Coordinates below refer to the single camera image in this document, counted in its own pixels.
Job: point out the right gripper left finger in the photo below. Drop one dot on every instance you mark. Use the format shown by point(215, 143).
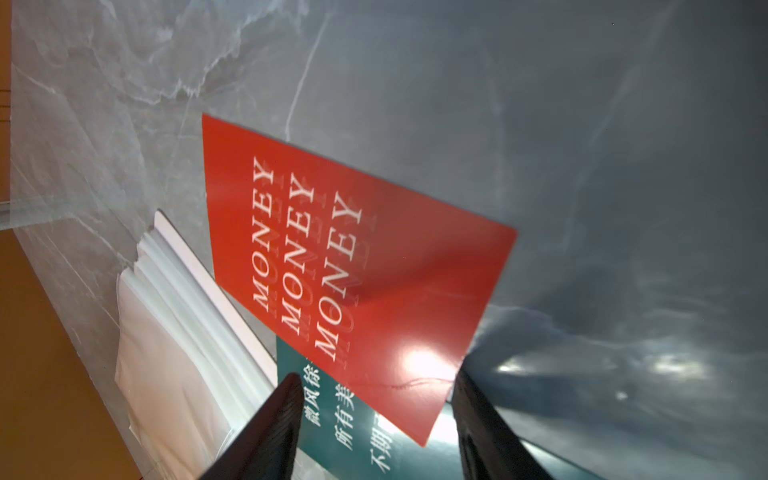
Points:
point(266, 447)

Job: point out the pink photo album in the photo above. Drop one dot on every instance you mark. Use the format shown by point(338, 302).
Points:
point(192, 371)

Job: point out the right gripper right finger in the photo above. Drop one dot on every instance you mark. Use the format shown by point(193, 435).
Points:
point(489, 449)

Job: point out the green card upper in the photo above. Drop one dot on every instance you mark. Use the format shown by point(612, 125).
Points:
point(349, 439)

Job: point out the red money card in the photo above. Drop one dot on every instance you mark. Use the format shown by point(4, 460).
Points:
point(379, 286)

